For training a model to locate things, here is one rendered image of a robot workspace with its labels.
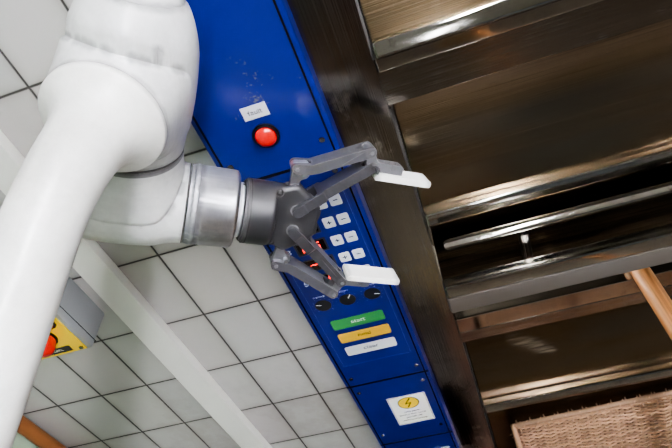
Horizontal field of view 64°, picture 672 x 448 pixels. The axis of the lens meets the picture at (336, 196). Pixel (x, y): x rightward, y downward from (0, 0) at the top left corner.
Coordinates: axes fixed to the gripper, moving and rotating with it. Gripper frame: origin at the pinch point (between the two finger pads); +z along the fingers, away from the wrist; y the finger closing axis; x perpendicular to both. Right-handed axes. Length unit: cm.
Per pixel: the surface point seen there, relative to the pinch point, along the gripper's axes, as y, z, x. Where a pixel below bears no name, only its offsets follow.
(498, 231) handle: -2.1, 12.2, 1.4
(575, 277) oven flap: 0.3, 21.1, 7.0
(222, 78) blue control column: -13.1, -24.0, -6.4
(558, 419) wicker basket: 44, 52, -13
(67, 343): 34, -41, -17
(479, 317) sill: 21.5, 25.8, -13.8
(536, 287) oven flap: 2.9, 17.2, 5.8
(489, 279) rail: 3.2, 11.3, 4.6
